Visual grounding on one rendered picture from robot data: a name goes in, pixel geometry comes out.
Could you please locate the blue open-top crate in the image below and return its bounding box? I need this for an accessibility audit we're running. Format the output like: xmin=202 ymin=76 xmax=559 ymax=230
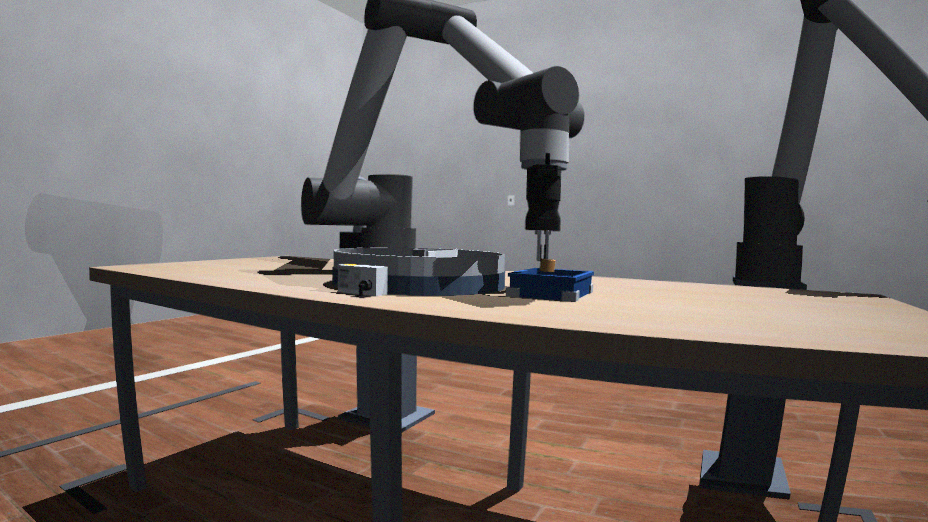
xmin=508 ymin=268 xmax=594 ymax=301

